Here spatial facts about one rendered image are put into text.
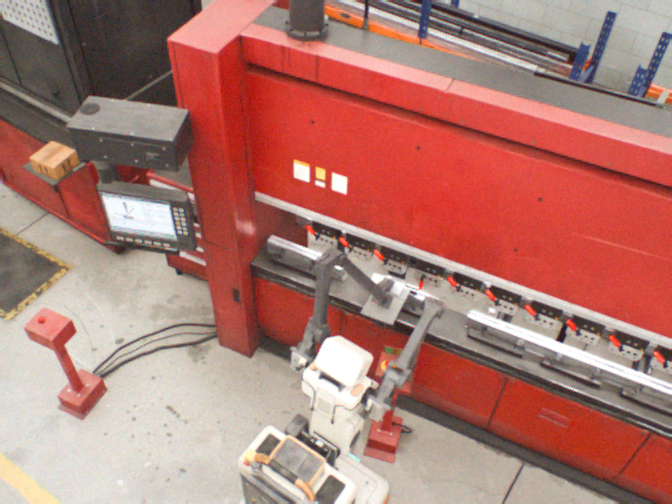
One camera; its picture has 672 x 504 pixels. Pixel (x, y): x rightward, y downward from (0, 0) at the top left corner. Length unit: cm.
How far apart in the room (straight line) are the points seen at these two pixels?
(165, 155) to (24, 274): 249
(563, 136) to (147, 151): 179
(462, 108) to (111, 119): 158
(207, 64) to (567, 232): 171
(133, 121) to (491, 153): 160
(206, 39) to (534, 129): 143
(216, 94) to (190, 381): 213
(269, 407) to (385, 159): 196
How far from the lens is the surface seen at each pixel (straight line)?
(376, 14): 507
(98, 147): 332
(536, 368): 370
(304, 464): 323
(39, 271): 542
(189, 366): 463
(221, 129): 322
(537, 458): 441
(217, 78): 306
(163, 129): 318
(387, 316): 357
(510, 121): 279
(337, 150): 322
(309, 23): 303
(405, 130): 299
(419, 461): 429
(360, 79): 292
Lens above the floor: 383
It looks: 47 degrees down
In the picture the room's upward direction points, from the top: 2 degrees clockwise
